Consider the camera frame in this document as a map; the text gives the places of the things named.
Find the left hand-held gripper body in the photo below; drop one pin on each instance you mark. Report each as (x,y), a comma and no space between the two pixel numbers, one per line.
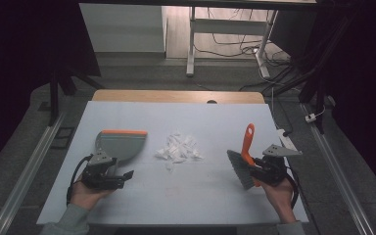
(98,178)

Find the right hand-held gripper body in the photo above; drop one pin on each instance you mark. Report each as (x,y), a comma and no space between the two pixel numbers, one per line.
(272,169)

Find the grey dustpan with orange edge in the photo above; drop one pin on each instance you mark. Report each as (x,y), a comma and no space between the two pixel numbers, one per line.
(120,147)

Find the pile of white paper scraps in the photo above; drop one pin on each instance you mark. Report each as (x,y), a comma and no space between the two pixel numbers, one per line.
(179,150)

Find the person's left hand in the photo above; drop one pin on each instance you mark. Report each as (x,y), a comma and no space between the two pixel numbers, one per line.
(84,196)

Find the person's right hand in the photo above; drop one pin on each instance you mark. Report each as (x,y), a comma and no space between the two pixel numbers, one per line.
(282,197)

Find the white power strip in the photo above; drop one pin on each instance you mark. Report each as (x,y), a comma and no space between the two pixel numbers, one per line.
(285,138)

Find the white foam board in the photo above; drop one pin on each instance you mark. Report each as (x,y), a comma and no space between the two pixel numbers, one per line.
(182,196)

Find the wooden table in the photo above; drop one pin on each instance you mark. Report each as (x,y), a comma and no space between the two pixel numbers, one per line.
(163,96)

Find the black metal stand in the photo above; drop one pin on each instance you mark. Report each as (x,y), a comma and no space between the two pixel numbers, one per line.
(54,98)
(319,88)

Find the white cabinet panel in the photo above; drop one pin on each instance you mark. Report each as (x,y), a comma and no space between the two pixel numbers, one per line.
(124,27)

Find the black floor bracket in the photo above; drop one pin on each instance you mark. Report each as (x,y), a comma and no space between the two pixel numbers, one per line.
(62,137)

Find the aluminium floor rail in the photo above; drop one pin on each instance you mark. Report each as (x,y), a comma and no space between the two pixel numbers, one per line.
(29,169)
(339,176)

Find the white desk frame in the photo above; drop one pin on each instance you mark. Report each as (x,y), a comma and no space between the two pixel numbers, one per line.
(228,26)

